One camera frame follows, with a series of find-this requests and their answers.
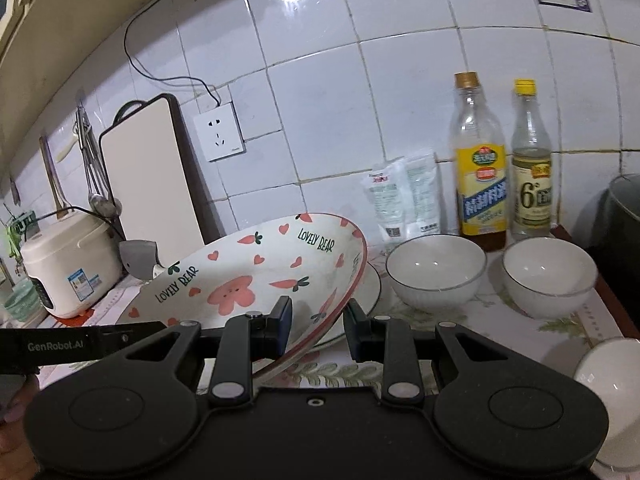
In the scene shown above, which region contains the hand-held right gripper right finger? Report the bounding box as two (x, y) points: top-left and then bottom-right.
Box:
(343, 299), (508, 406)

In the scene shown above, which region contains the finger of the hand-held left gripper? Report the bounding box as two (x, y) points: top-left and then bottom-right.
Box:
(97, 321), (168, 358)

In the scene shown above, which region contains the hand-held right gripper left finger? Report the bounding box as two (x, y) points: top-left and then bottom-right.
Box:
(125, 296), (293, 408)

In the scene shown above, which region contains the pink bear print plate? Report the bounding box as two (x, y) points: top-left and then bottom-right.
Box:
(114, 212), (369, 376)

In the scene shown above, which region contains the white bowl dark rim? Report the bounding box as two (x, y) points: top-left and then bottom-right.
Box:
(501, 237), (599, 319)
(385, 234), (488, 311)
(572, 337), (640, 473)

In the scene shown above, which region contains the person's left hand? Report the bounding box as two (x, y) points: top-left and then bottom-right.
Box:
(0, 375), (41, 480)

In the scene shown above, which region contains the white plate dark rim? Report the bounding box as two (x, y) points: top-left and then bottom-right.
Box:
(315, 260), (382, 348)

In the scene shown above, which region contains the green basket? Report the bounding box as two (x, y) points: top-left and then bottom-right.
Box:
(2, 280), (43, 323)

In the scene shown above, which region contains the white rice cooker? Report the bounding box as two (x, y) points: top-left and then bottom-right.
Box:
(20, 208), (124, 319)

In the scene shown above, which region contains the green plant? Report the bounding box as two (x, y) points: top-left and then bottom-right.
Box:
(0, 205), (33, 261)

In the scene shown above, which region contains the white plastic packet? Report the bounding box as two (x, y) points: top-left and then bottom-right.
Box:
(400, 149), (443, 238)
(361, 157), (410, 247)

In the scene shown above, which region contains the hanging metal spoon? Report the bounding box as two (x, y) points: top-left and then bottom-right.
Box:
(80, 107), (123, 217)

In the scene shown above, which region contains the floral tablecloth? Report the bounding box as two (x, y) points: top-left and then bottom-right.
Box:
(37, 232), (640, 480)

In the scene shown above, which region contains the cream cutting board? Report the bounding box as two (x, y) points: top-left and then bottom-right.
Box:
(98, 94), (207, 261)

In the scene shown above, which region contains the hanging metal spatula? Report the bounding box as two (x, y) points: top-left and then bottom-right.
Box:
(39, 134), (71, 220)

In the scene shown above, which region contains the oil bottle gold cap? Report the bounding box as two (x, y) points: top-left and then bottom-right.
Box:
(450, 72), (508, 253)

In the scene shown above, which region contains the vinegar bottle yellow cap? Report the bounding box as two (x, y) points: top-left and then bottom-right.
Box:
(510, 78), (553, 241)

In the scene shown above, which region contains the dark wok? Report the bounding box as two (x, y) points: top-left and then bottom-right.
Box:
(602, 174), (640, 256)

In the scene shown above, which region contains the grey cleaver white handle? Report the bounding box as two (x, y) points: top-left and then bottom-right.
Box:
(119, 240), (168, 281)

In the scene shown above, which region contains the black rice cooker cable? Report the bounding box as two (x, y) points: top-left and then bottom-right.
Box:
(30, 206), (126, 241)

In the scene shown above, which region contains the cream handled utensil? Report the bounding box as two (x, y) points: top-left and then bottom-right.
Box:
(54, 127), (93, 163)

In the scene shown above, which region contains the white wall socket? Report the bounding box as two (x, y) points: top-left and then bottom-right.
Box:
(192, 101), (247, 162)

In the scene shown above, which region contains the black wall cable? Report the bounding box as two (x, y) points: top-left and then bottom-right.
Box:
(122, 7), (222, 108)

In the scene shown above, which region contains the cream wall cabinet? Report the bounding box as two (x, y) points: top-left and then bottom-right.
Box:
(0, 0), (216, 173)

